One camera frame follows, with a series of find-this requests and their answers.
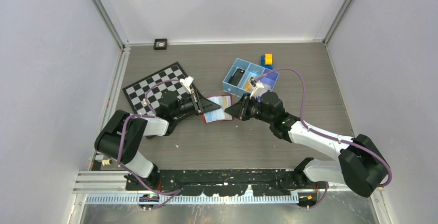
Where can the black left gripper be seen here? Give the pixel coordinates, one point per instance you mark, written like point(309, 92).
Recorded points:
point(206, 105)

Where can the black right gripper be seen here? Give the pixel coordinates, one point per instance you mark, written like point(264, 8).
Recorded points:
point(239, 110)

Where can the tan patterned card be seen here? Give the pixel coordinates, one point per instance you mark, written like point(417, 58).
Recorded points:
point(226, 101)

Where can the red leather card holder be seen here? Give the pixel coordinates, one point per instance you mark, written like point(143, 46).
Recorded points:
point(216, 115)

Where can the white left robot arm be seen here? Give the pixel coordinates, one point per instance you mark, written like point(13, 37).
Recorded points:
point(121, 137)

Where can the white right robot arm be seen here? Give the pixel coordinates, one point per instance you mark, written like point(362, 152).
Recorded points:
point(355, 161)

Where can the orange card in drawer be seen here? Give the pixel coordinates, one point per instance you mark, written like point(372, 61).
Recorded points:
point(248, 86)

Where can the black card in drawer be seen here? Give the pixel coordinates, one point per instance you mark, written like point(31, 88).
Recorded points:
point(236, 77)

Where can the purple drawer box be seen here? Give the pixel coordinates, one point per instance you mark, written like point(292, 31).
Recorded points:
point(270, 80)

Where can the light blue middle drawer box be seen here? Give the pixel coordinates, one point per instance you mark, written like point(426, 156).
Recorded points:
point(251, 71)

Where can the light blue drawer box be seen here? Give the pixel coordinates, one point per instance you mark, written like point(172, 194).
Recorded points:
point(251, 71)
point(228, 88)

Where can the light blue left drawer box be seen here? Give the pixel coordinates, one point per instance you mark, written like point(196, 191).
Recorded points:
point(228, 88)

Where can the blue orange toy block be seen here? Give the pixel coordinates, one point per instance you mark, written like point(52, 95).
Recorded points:
point(267, 61)

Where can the black white chessboard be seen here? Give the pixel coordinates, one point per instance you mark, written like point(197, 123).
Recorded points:
point(151, 88)

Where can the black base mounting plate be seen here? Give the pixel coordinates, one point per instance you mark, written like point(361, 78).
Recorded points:
point(225, 182)

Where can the small beige chess piece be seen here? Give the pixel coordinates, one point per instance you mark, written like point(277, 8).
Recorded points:
point(106, 162)

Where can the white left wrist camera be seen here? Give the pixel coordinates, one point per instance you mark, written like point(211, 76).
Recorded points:
point(187, 83)

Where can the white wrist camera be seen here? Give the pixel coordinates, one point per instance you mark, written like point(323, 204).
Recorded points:
point(257, 88)
point(187, 83)

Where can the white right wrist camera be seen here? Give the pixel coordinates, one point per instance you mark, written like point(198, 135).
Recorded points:
point(257, 88)

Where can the black square wall socket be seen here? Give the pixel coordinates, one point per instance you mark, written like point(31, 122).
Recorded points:
point(160, 44)

